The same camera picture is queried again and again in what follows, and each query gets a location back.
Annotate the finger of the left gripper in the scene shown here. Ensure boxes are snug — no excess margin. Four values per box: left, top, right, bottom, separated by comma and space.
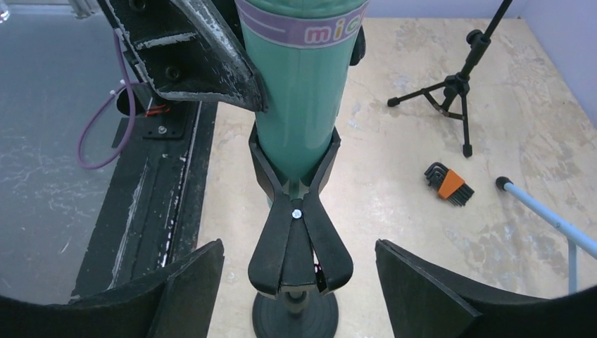
99, 1, 268, 112

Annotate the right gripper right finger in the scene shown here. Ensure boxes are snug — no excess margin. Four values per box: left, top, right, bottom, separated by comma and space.
375, 239, 596, 337

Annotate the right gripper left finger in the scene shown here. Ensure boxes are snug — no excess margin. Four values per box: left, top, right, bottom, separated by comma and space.
1, 239, 225, 337

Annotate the teal toy microphone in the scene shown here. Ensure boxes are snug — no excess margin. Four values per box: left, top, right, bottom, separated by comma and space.
236, 1, 368, 199

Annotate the black round-base mic stand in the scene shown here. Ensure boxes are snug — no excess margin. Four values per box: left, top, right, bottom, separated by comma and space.
248, 125, 353, 337

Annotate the orange black hex key set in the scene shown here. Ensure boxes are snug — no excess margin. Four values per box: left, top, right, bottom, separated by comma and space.
424, 162, 475, 207

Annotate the blue music stand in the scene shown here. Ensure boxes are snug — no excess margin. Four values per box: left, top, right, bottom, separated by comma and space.
495, 176, 596, 294

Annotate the black tripod mic stand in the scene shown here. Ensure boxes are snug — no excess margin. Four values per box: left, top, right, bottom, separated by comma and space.
387, 0, 512, 158

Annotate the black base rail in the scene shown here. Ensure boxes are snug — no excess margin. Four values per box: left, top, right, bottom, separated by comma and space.
71, 102, 218, 299

